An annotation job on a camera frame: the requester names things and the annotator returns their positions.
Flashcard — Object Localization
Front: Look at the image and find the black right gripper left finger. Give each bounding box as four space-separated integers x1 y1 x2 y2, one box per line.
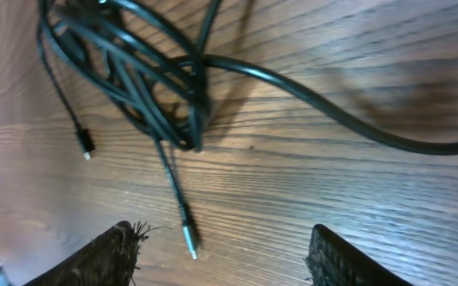
28 221 149 286

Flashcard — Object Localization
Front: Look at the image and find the black cable silver plug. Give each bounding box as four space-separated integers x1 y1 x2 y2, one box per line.
37 0 222 261

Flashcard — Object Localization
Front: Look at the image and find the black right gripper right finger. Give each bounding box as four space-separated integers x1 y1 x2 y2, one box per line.
305 224 410 286

